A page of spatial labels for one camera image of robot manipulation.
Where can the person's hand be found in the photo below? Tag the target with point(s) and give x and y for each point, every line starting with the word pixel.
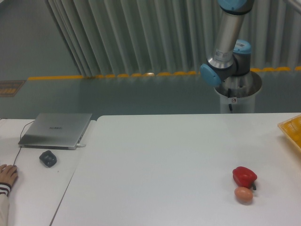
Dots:
pixel 6 175

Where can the striped sleeve forearm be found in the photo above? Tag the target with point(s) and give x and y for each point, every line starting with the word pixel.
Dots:
pixel 4 203

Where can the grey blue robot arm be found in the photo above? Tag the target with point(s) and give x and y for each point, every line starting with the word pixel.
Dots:
pixel 220 64

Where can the red bell pepper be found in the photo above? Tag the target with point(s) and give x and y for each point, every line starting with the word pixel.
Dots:
pixel 244 177

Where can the yellow plastic basket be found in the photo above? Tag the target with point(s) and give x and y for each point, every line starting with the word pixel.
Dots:
pixel 292 130

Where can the black small gadget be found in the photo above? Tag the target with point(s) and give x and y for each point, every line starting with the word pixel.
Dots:
pixel 48 159

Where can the silver closed laptop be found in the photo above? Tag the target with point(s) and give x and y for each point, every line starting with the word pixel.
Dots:
pixel 62 131

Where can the brown egg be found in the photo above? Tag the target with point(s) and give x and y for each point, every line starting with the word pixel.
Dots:
pixel 243 194

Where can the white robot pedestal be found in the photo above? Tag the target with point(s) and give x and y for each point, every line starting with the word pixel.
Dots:
pixel 238 93

